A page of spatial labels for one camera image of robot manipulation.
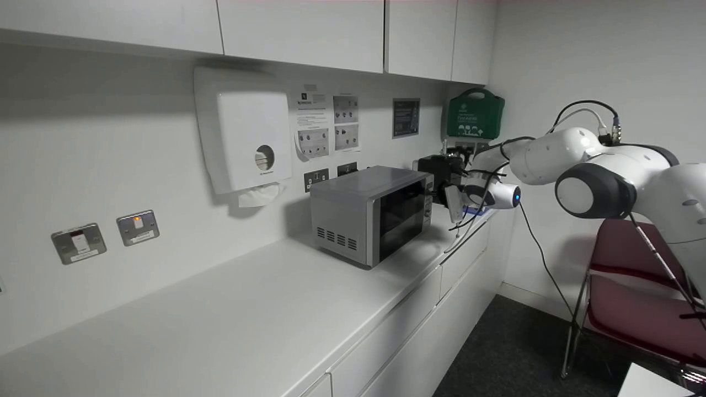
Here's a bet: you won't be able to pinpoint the white wall cabinets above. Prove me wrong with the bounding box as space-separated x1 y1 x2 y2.
0 0 495 86

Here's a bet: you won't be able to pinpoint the tall white instruction poster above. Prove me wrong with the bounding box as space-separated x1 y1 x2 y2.
291 83 334 166

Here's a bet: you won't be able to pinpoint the white base cabinets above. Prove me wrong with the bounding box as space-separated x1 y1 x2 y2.
283 211 516 397

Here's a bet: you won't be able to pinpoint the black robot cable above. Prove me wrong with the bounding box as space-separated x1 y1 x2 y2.
447 97 623 317

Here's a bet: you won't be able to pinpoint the green first aid kit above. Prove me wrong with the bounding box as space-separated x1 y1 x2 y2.
441 86 508 141

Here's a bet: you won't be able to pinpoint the small white picture poster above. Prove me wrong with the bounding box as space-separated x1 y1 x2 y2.
333 120 361 151

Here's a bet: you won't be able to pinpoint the silver microwave oven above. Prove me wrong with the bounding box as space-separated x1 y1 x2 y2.
307 163 437 269

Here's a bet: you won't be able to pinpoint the dark framed wall notice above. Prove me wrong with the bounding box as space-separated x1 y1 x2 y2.
391 97 421 141

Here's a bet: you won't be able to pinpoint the white robot base platform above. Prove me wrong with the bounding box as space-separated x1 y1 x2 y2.
616 359 699 397

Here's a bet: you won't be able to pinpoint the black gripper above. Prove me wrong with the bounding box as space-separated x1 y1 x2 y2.
430 174 470 214

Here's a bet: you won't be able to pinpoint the plain steel wall socket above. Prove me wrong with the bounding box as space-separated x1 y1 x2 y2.
48 221 107 267

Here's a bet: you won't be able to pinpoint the white paper towel dispenser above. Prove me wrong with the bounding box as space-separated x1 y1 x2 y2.
192 64 292 199

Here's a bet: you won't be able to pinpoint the white paper towel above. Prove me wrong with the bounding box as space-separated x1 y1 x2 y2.
236 182 284 211

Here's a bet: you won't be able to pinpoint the small grey picture poster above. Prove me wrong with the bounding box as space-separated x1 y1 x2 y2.
331 92 359 123

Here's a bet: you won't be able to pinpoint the steel socket with orange sticker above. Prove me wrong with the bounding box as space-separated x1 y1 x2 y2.
114 208 160 248

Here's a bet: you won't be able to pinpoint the wall socket with plug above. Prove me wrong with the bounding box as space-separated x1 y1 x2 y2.
442 141 473 161

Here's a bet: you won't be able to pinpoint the red chair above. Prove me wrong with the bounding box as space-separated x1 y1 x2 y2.
560 215 706 378

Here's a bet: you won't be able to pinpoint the black coffee machine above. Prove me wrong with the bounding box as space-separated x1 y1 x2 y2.
414 151 468 185

